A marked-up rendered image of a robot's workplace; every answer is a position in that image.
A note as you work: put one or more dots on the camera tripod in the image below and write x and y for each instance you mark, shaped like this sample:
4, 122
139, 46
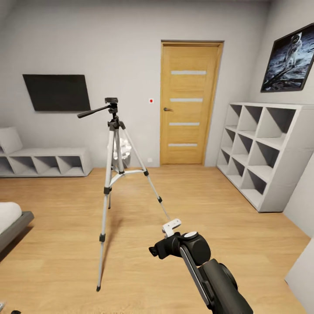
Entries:
114, 125

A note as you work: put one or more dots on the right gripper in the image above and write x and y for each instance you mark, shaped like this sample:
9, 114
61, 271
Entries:
164, 247

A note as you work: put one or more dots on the desk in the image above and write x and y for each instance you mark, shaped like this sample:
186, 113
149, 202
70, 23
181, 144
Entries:
300, 278

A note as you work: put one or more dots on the bookcase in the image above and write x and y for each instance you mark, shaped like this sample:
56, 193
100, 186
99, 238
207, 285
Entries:
14, 160
251, 134

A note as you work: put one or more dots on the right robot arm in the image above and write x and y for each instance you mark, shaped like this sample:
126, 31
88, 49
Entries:
213, 280

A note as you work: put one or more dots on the door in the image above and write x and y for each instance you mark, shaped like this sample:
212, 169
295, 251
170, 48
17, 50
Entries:
188, 76

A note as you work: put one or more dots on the painting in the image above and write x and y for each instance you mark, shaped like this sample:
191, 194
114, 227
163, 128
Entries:
290, 61

